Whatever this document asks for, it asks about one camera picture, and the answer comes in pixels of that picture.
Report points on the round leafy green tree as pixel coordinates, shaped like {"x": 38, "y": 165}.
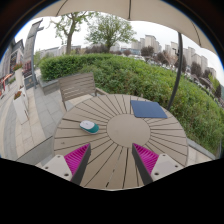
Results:
{"x": 108, "y": 30}

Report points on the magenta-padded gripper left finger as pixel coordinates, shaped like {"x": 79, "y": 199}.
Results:
{"x": 58, "y": 165}

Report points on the white and teal computer mouse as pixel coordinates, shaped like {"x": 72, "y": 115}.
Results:
{"x": 88, "y": 126}

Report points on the tall white flower planter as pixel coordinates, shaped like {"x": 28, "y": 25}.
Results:
{"x": 19, "y": 75}

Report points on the green hedge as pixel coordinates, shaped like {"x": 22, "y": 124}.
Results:
{"x": 143, "y": 78}

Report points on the sparse-leaved slanted tree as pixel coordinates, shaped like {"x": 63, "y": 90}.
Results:
{"x": 69, "y": 36}

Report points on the distant apartment buildings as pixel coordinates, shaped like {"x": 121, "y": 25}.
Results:
{"x": 151, "y": 41}

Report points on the dark curved parasol pole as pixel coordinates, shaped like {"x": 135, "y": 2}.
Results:
{"x": 177, "y": 70}

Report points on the low white flower planter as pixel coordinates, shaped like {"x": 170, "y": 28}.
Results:
{"x": 20, "y": 108}

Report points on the grey stone pillar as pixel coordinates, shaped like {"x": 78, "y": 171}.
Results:
{"x": 30, "y": 50}

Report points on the grey slatted wooden chair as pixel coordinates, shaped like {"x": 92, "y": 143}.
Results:
{"x": 77, "y": 86}

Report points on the blue rectangular mouse pad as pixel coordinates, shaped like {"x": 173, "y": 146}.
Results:
{"x": 148, "y": 109}

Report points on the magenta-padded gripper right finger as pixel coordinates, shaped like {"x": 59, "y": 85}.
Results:
{"x": 165, "y": 165}

